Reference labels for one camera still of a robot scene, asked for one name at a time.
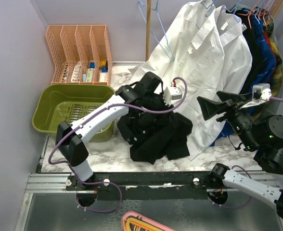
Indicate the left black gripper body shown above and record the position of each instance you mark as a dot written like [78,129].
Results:
[150,98]

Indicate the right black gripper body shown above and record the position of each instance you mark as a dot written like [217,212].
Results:
[242,122]

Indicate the black shirt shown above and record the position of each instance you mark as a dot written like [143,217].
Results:
[257,63]
[153,136]

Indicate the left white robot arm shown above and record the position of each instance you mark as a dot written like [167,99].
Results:
[71,139]

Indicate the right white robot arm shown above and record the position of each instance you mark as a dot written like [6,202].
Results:
[264,138]

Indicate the yellow plaid shirt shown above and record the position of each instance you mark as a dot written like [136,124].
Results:
[276,67]

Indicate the blue plaid shirt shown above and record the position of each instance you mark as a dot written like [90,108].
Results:
[248,58]

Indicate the front white shirt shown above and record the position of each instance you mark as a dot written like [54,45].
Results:
[192,49]

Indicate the white shirt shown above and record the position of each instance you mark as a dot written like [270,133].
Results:
[192,49]
[204,132]

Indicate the empty light blue hanger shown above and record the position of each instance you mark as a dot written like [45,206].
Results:
[163,33]

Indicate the black hanging shirt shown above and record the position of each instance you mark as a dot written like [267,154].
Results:
[257,63]

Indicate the pink hanger stack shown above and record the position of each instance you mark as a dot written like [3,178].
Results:
[132,221]

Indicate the peach plastic file organizer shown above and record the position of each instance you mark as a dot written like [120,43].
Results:
[81,54]

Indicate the olive green plastic basin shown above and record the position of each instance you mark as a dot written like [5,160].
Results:
[67,102]

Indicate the wooden rack pole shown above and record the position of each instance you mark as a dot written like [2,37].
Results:
[148,26]

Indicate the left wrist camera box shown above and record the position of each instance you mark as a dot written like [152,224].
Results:
[172,93]

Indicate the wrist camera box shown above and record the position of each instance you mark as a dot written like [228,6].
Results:
[261,91]
[172,93]

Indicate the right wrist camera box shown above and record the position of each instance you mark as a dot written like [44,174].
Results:
[261,91]

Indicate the black mounting rail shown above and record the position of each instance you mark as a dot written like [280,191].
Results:
[111,186]

